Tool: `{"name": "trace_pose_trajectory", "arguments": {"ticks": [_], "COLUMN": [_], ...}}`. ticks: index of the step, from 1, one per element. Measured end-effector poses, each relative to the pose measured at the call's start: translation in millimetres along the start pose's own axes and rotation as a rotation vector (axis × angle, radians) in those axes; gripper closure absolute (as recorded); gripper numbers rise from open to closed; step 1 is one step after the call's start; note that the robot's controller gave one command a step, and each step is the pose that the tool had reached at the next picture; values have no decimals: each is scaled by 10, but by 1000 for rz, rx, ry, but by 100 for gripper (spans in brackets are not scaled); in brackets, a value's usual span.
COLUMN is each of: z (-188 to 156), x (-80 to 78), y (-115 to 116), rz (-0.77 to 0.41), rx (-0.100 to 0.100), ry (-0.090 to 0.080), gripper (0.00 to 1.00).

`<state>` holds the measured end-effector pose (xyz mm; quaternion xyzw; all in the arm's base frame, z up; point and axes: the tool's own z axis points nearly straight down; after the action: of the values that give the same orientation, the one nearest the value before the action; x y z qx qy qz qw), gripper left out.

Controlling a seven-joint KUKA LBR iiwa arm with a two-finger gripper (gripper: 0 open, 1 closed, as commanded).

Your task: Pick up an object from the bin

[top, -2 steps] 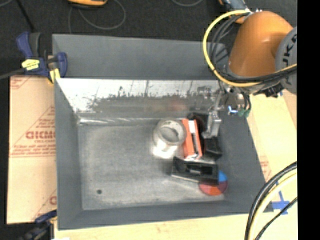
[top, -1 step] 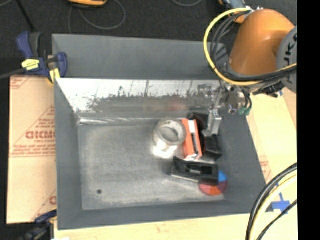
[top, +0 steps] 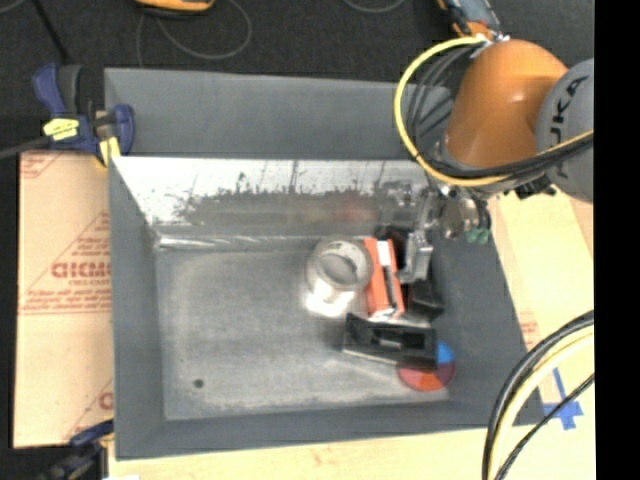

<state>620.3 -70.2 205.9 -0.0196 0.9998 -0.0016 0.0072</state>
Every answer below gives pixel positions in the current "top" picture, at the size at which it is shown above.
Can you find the brown cardboard board red print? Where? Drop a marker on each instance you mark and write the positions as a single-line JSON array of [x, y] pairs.
[[60, 288]]

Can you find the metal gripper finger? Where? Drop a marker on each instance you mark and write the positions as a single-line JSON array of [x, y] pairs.
[[419, 258]]

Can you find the grey metal bin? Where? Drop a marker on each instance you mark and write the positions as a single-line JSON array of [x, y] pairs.
[[240, 328]]

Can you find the black stapler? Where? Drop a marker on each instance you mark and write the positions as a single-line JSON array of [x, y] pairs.
[[387, 340]]

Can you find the orange and white box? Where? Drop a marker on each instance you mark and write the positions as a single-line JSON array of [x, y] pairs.
[[382, 278]]

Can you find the black cylinder on white bracket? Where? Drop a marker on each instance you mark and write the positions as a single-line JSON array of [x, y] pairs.
[[535, 188]]

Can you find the red orange blue disc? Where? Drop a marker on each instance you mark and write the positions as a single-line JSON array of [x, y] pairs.
[[430, 375]]

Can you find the clear glass cup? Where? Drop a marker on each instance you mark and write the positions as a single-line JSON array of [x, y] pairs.
[[336, 275]]

